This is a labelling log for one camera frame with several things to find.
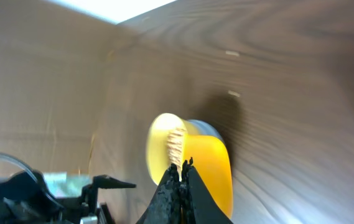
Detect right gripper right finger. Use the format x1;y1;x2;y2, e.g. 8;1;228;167
181;157;233;224

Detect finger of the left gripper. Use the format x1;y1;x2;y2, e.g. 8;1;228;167
82;175;136;213

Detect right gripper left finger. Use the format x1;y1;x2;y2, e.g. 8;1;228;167
136;164;181;224

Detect yellow measuring scoop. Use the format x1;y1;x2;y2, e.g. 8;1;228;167
182;134;233;218

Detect pale yellow bowl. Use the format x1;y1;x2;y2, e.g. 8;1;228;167
146;113;199;185

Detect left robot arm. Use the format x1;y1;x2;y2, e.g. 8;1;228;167
0;170;135;223

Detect soybeans in bowl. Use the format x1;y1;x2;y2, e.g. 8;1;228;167
166;128;187;175

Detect white digital kitchen scale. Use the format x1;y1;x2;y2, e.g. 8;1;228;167
188;119;225;143

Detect left black cable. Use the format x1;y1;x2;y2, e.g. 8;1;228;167
0;151;39;184

